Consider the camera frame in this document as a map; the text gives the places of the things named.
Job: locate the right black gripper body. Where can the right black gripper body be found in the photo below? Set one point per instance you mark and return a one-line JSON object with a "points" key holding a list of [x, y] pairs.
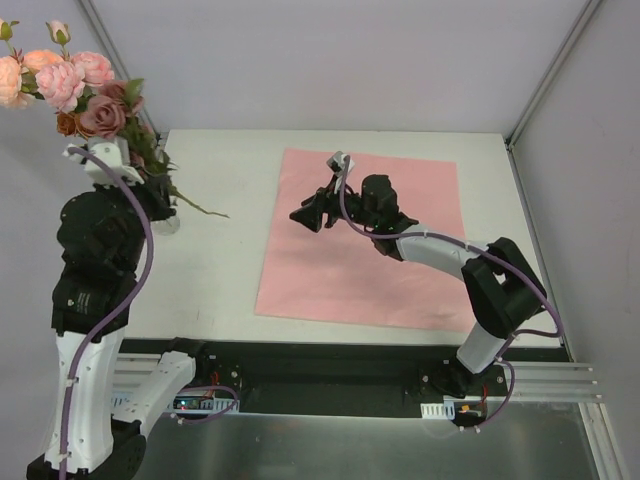
{"points": [[326, 204]]}

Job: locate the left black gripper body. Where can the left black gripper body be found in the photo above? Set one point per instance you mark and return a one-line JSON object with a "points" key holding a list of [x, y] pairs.
{"points": [[157, 201]]}

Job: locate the pink wrapping paper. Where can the pink wrapping paper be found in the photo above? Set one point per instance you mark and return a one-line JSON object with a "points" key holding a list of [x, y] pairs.
{"points": [[338, 276]]}

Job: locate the mauve rose stem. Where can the mauve rose stem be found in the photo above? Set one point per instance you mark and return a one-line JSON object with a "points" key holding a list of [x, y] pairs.
{"points": [[114, 112]]}

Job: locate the orange brown rose stem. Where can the orange brown rose stem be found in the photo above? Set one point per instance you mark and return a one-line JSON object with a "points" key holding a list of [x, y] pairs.
{"points": [[70, 124]]}

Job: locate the pink carnation stem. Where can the pink carnation stem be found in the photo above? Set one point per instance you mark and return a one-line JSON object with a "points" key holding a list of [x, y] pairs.
{"points": [[61, 84]]}

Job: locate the peach rose stem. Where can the peach rose stem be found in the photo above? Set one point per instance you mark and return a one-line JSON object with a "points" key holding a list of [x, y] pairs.
{"points": [[18, 70]]}

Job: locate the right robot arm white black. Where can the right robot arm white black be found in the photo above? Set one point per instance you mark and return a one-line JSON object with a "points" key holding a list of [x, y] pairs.
{"points": [[503, 290]]}

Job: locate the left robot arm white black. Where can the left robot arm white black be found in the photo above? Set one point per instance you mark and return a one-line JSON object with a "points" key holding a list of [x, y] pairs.
{"points": [[105, 234]]}

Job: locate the clear glass vase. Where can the clear glass vase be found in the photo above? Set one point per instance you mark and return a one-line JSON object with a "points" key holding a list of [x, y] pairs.
{"points": [[166, 227]]}

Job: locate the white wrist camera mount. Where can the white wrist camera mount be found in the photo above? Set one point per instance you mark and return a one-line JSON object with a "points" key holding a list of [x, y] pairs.
{"points": [[106, 162], [340, 165]]}

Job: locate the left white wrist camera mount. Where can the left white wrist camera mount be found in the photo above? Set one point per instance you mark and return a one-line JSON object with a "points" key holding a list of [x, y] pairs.
{"points": [[106, 162]]}

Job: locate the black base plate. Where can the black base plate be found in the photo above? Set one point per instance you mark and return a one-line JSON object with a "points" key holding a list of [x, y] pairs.
{"points": [[371, 381]]}

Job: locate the aluminium front rail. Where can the aluminium front rail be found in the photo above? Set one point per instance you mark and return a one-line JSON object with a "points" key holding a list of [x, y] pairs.
{"points": [[567, 382]]}

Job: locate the left aluminium corner post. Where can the left aluminium corner post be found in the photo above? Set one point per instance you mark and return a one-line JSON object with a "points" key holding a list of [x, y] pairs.
{"points": [[96, 25]]}

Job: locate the aluminium corner post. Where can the aluminium corner post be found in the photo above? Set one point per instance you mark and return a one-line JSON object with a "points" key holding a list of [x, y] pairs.
{"points": [[96, 25], [578, 28]]}

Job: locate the left white cable duct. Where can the left white cable duct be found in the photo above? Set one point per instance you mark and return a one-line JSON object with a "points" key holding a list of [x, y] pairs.
{"points": [[205, 406]]}

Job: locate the white cable duct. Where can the white cable duct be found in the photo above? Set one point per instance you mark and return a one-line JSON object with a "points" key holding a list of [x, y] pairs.
{"points": [[205, 406], [438, 411]]}

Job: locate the right white cable duct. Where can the right white cable duct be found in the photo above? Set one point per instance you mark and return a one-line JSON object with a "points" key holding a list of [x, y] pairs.
{"points": [[438, 411]]}

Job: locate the right aluminium corner post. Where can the right aluminium corner post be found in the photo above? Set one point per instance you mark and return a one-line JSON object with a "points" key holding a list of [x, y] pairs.
{"points": [[578, 28]]}

